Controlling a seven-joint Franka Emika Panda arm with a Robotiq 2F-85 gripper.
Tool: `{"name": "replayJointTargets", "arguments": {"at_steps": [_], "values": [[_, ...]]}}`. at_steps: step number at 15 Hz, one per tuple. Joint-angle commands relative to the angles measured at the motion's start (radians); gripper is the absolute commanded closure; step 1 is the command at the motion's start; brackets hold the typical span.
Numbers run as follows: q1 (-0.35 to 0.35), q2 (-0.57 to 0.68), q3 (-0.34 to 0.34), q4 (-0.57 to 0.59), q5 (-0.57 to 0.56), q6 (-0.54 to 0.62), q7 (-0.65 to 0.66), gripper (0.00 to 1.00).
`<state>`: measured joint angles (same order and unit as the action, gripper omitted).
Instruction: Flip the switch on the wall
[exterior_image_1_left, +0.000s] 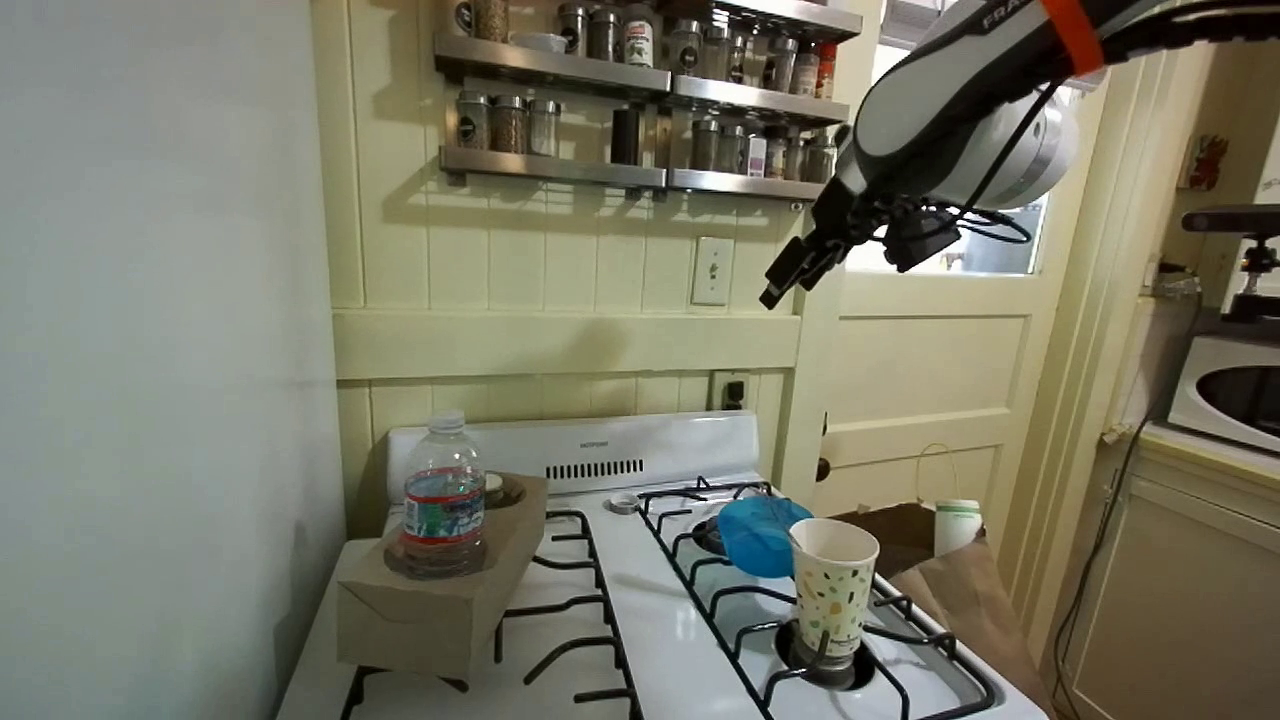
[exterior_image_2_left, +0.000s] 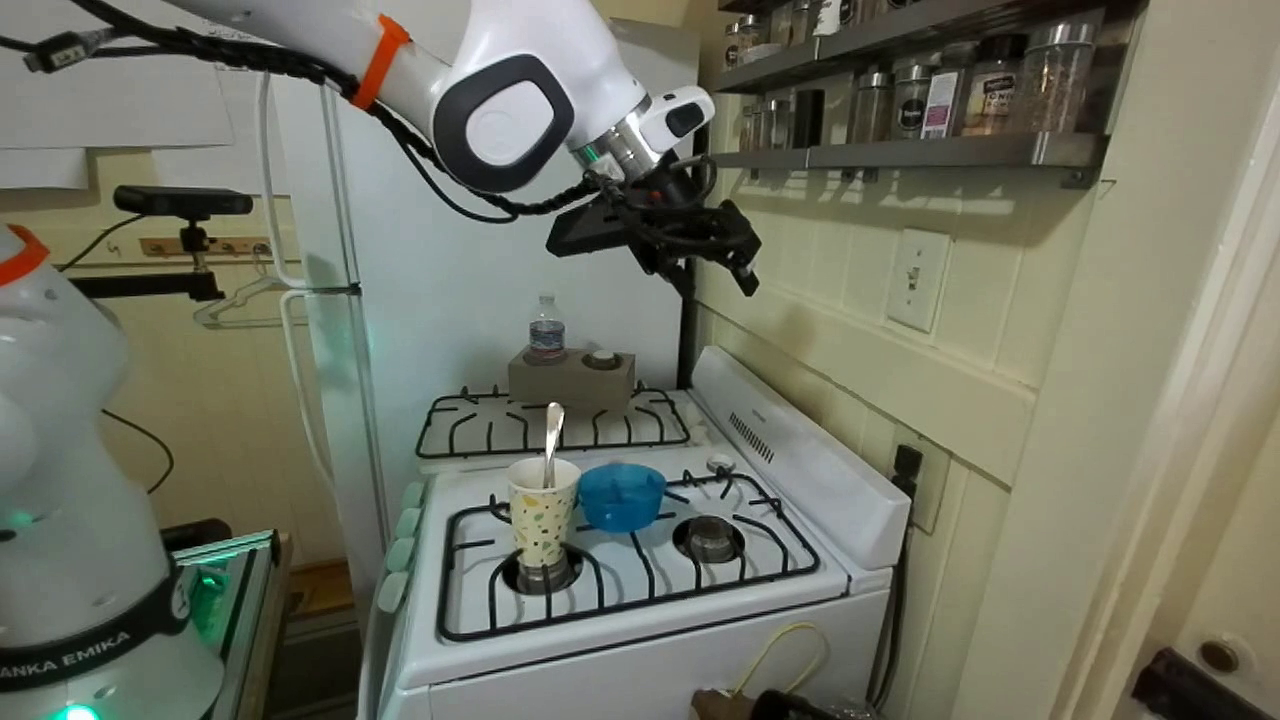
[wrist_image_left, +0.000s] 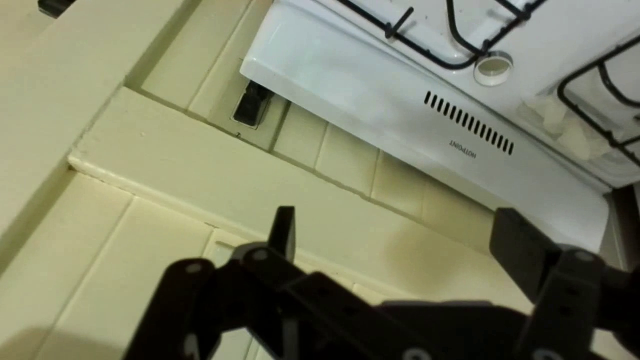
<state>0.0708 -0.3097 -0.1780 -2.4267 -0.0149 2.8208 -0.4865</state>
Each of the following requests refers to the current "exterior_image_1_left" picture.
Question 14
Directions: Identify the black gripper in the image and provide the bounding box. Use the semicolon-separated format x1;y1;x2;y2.
755;177;896;309

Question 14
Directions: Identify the cream wall light switch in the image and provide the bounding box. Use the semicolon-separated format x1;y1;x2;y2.
691;231;742;314

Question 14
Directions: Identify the glass spice jar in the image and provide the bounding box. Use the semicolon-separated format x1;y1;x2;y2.
689;107;723;177
730;15;770;89
766;28;804;96
588;3;625;66
716;116;753;177
490;91;536;155
450;0;513;43
556;0;594;61
700;15;732;80
452;89;492;151
527;96;567;162
797;124;839;187
667;11;709;80
774;120;804;184

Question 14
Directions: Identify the white label spice jar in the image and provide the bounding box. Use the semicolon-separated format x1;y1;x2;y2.
622;3;666;74
745;116;776;182

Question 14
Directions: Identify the cream panel door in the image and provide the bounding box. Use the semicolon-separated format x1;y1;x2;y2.
776;77;1115;566

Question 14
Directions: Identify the red spice jar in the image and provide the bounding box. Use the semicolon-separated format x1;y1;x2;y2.
818;38;843;103

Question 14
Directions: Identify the steel spice shelf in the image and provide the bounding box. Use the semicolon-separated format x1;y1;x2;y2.
437;139;839;207
431;34;856;129
716;0;869;39

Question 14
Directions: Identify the blue cloth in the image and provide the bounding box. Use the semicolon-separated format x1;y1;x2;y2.
691;494;818;579

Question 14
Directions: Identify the small white cup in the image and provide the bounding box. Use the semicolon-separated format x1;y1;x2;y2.
933;498;989;560

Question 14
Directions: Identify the dotted paper cup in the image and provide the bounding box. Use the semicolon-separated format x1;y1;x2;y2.
786;517;884;677

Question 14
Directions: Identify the black stove grate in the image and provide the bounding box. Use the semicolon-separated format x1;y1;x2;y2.
338;506;648;720
636;477;1010;720

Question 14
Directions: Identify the white gas stove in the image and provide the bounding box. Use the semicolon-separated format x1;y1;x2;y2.
274;406;1057;720

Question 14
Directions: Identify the round stove burner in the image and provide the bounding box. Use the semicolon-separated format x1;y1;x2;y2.
776;618;882;692

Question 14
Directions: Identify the clear plastic water bottle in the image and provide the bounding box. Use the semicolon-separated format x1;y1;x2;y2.
398;408;492;579

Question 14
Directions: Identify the white microwave oven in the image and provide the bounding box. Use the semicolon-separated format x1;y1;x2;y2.
1163;331;1280;461

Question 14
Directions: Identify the cream counter cabinet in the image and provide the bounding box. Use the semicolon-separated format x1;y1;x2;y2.
1057;424;1280;720

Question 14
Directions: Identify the brown cardboard box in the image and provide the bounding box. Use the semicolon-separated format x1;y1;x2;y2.
333;471;553;687

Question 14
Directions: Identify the white refrigerator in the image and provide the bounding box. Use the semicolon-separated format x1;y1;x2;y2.
0;0;350;720

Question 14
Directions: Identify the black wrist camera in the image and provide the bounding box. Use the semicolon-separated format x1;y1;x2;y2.
882;202;968;277

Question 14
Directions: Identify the cream wall power outlet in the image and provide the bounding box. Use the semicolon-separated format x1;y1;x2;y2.
709;370;762;422

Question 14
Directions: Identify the red wall ornament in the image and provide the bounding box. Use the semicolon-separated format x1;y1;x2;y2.
1190;131;1231;194

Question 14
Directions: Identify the black stereo camera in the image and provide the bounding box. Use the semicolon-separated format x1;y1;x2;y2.
1176;205;1280;242

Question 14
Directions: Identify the black camera stand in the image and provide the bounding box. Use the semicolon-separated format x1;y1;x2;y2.
1231;237;1280;326

